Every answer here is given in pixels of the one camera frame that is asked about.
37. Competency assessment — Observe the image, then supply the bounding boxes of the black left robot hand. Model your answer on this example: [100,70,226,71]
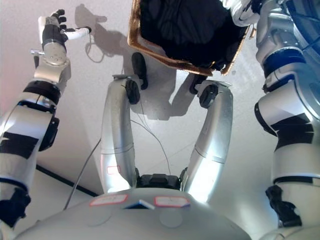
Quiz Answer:
[38,9,92,50]

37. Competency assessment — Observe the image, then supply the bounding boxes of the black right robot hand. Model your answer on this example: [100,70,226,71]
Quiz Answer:
[223,0,259,27]

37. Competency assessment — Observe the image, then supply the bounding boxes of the black clothes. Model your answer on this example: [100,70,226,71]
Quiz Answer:
[139,0,247,73]

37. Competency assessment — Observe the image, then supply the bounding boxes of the brown woven laundry basket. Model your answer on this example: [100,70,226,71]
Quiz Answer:
[127,0,257,77]

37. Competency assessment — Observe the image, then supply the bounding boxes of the black left robot foot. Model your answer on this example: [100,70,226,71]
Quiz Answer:
[131,52,149,91]

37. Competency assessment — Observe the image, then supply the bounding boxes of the silver left robot leg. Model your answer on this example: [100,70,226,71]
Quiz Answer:
[99,74,141,194]

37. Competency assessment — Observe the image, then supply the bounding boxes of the silver robot leg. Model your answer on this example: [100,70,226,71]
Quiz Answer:
[99,74,141,194]
[180,81,235,204]

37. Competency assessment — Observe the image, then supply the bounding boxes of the silver right robot leg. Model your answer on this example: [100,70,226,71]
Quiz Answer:
[180,81,235,204]

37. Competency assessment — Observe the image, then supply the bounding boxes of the red-bordered white label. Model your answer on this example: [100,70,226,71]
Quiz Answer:
[89,194,129,207]
[152,196,191,209]

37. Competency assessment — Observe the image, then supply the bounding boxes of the black robot waist joint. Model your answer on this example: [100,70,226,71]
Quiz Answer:
[135,173,181,190]

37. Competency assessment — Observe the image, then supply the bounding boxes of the blue white card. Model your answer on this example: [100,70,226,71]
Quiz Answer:
[122,199,156,211]

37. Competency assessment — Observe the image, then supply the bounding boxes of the silver robot torso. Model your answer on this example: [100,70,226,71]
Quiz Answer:
[14,186,252,240]

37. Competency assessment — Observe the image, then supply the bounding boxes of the thin grey cable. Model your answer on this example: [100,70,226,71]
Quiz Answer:
[63,138,102,210]

